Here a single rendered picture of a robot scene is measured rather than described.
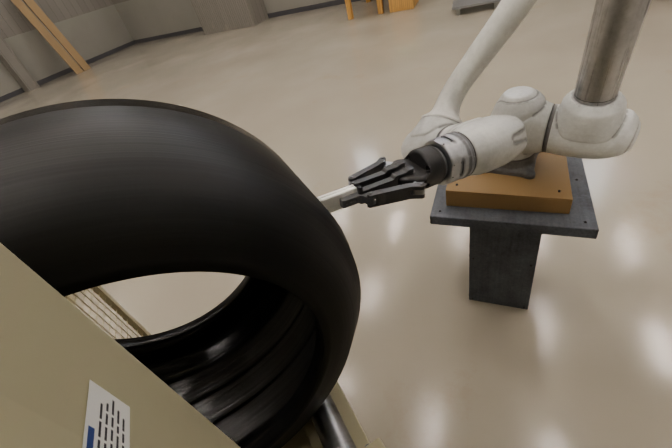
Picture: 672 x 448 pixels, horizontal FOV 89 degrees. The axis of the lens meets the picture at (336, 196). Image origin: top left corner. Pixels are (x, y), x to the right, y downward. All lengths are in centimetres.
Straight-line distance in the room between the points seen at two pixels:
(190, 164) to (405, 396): 144
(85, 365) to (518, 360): 163
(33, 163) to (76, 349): 18
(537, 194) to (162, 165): 115
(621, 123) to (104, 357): 122
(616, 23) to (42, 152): 107
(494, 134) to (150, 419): 63
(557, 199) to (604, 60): 42
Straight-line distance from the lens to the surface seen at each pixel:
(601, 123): 120
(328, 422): 65
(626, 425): 172
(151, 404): 24
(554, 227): 129
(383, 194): 56
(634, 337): 190
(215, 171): 33
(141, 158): 33
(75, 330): 21
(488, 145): 68
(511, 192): 128
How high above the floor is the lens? 152
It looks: 37 degrees down
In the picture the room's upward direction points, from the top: 16 degrees counter-clockwise
